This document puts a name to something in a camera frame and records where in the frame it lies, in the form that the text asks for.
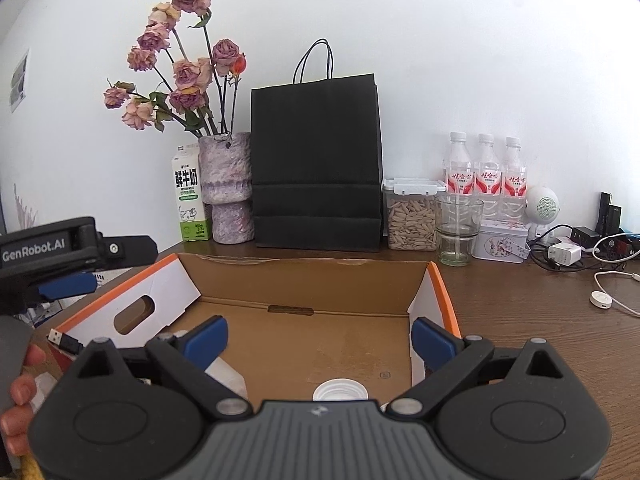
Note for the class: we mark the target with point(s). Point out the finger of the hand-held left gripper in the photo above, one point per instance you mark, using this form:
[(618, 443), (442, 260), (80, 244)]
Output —
[(130, 249), (70, 285)]

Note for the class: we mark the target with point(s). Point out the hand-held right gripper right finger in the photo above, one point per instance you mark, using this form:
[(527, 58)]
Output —
[(430, 340)]

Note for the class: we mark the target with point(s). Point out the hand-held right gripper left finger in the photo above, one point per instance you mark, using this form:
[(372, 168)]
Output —
[(207, 337)]

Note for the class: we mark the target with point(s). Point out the red cardboard box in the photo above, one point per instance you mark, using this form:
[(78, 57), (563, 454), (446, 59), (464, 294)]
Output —
[(310, 335)]

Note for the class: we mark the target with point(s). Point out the clear seed container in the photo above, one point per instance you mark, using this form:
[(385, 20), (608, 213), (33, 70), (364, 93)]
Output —
[(410, 225)]

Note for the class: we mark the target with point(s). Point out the person's left hand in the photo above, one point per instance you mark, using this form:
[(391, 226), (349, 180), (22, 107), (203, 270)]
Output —
[(22, 391)]

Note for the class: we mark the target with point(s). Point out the white green milk carton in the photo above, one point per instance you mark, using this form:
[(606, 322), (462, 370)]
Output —
[(187, 195)]

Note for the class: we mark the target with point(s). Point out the clear glass cup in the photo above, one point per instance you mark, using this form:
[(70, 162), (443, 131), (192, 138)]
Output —
[(457, 250)]

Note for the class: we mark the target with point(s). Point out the white bottle cap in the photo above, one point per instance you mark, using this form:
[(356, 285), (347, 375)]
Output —
[(340, 390)]

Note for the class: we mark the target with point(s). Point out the white tin box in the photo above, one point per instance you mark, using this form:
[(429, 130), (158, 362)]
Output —
[(500, 245)]

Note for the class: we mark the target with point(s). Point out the purple mottled vase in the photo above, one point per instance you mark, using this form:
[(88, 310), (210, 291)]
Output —
[(227, 175)]

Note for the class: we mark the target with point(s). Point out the white cube charger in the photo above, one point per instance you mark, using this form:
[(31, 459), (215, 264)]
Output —
[(564, 254)]

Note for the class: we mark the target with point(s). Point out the red label water bottle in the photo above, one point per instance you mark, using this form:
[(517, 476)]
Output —
[(486, 177), (514, 179), (459, 175)]

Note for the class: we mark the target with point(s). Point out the white round speaker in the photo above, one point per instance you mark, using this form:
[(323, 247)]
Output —
[(545, 207)]

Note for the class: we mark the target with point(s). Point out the dried pink roses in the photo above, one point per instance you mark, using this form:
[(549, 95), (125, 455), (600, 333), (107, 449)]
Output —
[(187, 77)]

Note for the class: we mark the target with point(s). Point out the black power adapter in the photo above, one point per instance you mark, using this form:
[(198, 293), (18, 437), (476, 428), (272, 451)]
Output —
[(586, 236)]

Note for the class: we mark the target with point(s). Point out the black paper bag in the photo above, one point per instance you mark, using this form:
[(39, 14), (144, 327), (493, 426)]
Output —
[(315, 160)]

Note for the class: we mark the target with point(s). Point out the black power strip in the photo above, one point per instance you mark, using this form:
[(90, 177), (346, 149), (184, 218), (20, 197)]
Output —
[(620, 247)]

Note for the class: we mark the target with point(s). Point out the black upright device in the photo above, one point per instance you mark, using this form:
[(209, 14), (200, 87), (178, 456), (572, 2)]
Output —
[(609, 215)]

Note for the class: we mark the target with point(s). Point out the wall paper sheet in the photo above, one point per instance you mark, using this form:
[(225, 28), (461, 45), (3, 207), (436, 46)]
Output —
[(19, 80)]

